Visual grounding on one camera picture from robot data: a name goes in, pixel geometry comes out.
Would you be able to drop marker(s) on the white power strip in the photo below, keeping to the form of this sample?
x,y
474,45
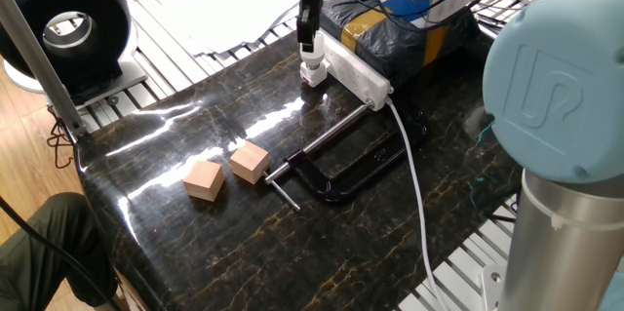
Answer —
x,y
358,77

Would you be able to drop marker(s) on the white light bulb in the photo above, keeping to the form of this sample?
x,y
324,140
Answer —
x,y
317,55

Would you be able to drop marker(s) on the black C-clamp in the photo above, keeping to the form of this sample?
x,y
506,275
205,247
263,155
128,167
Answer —
x,y
336,193

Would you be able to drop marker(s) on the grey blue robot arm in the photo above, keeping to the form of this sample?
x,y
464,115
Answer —
x,y
551,82

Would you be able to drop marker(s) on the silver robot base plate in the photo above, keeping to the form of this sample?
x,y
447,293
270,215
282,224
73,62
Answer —
x,y
490,286

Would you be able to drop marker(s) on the wooden cube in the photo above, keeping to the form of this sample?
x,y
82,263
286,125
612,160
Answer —
x,y
249,162
205,182

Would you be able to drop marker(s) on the aluminium frame post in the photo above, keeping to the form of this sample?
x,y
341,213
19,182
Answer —
x,y
39,62

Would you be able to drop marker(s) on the dark trousered person leg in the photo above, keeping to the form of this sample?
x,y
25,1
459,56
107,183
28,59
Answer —
x,y
29,262

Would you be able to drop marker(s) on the white paper sheets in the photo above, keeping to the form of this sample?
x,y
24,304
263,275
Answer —
x,y
219,9

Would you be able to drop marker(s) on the black plastic wrapped package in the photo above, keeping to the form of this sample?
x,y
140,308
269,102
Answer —
x,y
404,48

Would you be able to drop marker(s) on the white bulb holder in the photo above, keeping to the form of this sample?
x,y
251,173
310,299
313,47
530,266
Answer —
x,y
314,74

